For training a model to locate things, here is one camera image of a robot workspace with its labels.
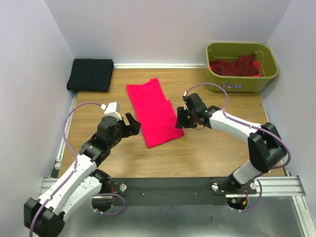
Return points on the aluminium frame rail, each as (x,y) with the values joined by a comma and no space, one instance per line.
(46,215)

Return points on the folded black t shirt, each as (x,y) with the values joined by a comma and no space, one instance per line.
(90,75)

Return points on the pink t shirt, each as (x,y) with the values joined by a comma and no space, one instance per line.
(154,112)

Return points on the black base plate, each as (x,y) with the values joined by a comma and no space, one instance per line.
(175,191)

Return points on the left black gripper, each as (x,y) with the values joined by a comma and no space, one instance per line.
(133,129)

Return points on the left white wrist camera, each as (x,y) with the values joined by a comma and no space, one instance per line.
(112,109)

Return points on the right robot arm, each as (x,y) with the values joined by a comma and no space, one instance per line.
(265,146)

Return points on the dark red t shirt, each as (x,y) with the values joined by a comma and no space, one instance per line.
(244,66)

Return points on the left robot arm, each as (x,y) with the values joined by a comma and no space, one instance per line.
(46,215)

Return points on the olive green plastic bin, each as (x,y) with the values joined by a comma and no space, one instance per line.
(232,51)

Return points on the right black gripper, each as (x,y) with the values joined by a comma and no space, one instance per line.
(180,112)

